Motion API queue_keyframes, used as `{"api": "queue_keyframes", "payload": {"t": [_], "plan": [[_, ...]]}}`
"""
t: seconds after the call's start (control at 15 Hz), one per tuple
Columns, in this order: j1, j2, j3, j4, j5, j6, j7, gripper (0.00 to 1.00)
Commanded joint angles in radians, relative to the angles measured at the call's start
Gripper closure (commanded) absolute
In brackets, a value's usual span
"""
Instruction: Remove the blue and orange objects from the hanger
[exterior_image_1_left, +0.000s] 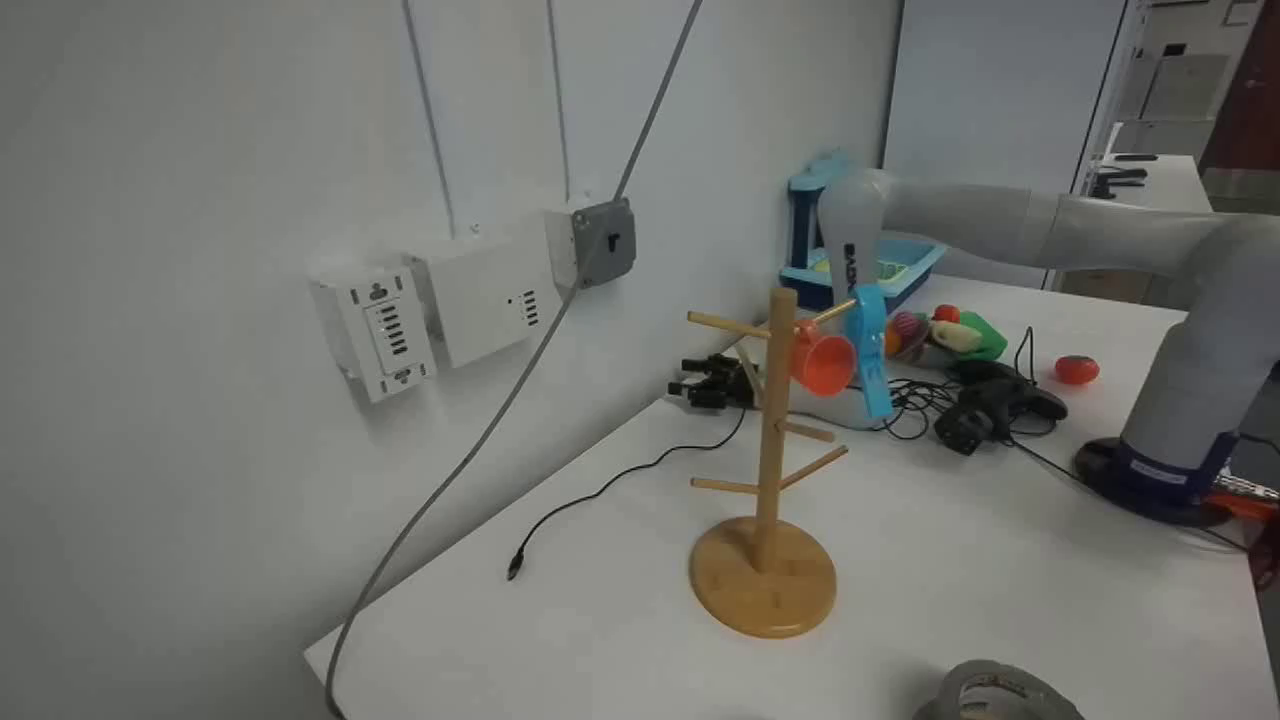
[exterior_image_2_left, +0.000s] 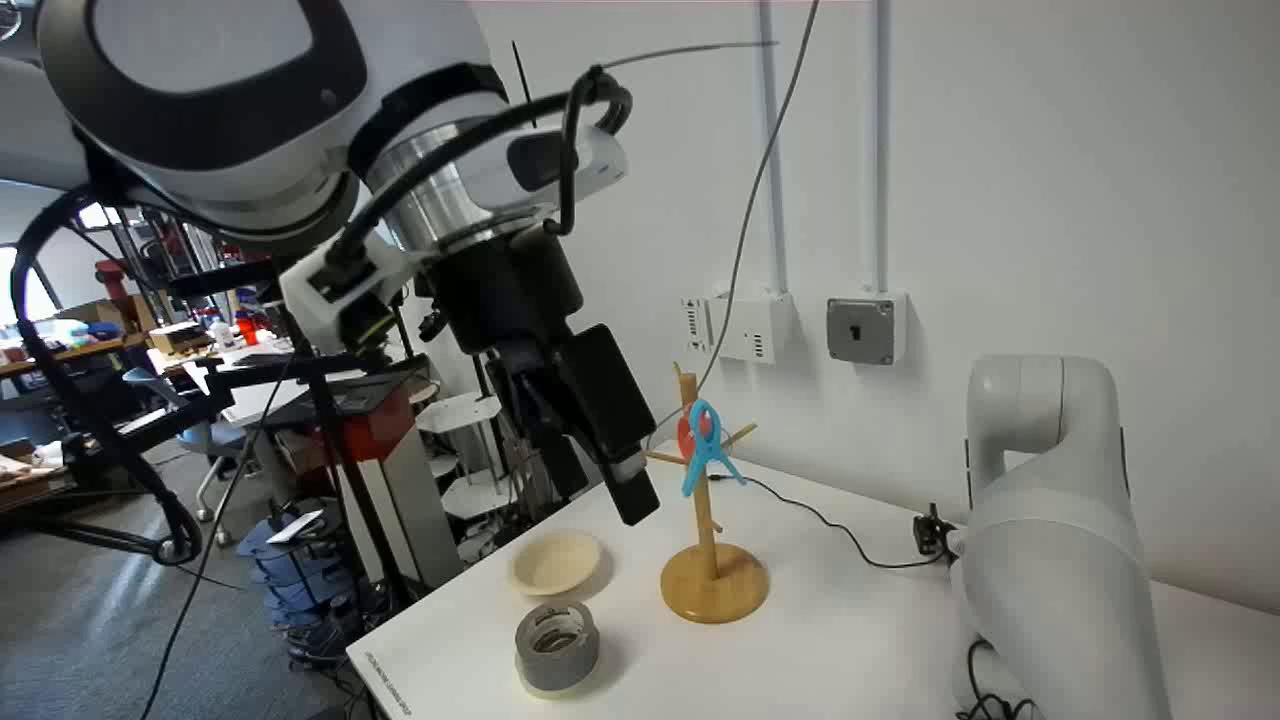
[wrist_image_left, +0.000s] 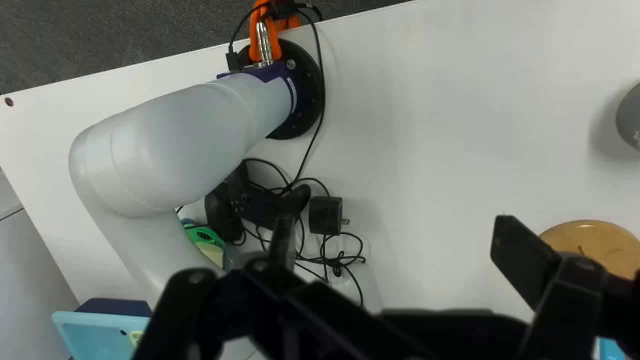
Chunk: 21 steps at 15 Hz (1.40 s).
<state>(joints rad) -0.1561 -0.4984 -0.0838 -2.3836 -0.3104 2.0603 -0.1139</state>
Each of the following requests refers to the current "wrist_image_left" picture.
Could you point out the wooden peg hanger stand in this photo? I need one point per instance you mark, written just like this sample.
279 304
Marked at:
601 242

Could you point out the light blue toy box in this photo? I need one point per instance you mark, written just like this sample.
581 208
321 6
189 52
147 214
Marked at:
92 333

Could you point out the black round base plate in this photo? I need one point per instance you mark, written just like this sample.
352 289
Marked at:
310 87

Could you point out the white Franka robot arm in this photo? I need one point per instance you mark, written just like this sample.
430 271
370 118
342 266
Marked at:
173 140

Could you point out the orange clamp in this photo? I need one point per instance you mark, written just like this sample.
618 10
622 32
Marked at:
261 30

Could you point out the black power adapter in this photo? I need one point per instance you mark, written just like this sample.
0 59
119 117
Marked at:
326 214

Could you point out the navy blue box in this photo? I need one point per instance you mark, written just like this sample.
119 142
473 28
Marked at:
112 306

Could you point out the black handheld controller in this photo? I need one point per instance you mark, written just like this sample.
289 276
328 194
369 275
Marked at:
246 200

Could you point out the cream toy wedge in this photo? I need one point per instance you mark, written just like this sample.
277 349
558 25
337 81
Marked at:
215 256

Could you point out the green toy container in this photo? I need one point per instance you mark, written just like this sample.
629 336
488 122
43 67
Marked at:
200 233

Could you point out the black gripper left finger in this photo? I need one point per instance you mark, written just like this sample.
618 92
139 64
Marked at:
221 312

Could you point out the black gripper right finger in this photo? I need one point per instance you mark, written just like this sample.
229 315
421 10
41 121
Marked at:
572 306

